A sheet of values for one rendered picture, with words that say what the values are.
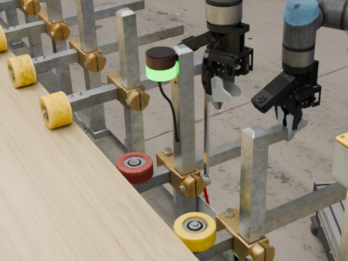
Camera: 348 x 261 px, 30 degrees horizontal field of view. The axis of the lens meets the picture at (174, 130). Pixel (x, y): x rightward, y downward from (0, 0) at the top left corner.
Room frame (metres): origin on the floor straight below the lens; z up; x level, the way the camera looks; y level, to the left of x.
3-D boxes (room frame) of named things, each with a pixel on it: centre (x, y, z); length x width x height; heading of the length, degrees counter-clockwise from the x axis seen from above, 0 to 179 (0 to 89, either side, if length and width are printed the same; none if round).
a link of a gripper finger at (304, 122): (1.36, -0.31, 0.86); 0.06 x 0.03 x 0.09; 119
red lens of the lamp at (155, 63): (1.16, 0.02, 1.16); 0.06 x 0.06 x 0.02
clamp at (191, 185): (1.20, -0.01, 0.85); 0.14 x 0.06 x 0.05; 29
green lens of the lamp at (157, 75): (1.16, 0.02, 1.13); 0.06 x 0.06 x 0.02
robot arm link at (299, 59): (1.38, -0.29, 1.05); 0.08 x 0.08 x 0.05
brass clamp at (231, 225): (0.98, -0.13, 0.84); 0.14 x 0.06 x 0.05; 29
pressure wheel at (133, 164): (1.17, 0.09, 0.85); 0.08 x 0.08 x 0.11
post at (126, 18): (1.40, 0.10, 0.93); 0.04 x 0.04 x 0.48; 29
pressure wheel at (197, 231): (0.95, -0.03, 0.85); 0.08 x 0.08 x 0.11
